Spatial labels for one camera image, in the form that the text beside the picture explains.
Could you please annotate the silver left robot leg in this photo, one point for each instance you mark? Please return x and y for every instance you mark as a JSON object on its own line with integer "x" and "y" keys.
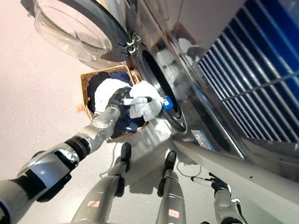
{"x": 101, "y": 194}

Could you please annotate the dryer vent grille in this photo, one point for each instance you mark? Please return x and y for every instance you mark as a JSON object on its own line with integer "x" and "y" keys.
{"x": 254, "y": 76}

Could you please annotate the round glass washer door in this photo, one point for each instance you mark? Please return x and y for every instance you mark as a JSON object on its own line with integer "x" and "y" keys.
{"x": 95, "y": 18}

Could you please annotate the silver robot leg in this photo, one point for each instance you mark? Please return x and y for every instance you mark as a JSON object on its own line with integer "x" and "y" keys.
{"x": 173, "y": 201}
{"x": 101, "y": 194}

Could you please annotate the silver right robot leg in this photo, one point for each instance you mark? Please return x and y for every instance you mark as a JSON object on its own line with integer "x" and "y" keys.
{"x": 173, "y": 201}

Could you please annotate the front-load washing machine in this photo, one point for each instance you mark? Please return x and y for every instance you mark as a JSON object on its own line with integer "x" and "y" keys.
{"x": 207, "y": 14}

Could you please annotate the grey appliance side panel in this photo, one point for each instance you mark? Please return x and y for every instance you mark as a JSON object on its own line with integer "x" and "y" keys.
{"x": 253, "y": 182}

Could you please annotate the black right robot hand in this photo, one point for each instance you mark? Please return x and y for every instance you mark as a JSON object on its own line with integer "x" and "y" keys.
{"x": 218, "y": 183}

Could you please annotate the white garment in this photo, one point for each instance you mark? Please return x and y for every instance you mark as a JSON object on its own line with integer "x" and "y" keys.
{"x": 146, "y": 92}

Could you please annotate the navy blue garment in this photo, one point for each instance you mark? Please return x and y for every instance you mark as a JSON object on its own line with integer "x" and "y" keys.
{"x": 98, "y": 79}

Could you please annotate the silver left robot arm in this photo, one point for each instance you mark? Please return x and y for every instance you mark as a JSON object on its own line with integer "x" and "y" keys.
{"x": 46, "y": 170}

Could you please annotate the wicker laundry basket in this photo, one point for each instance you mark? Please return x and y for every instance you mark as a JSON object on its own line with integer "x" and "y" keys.
{"x": 84, "y": 86}

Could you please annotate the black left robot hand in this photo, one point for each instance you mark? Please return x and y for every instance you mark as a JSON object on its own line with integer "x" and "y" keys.
{"x": 118, "y": 97}

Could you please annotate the blue washer label sticker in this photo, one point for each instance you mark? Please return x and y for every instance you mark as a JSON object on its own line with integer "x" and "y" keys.
{"x": 204, "y": 140}

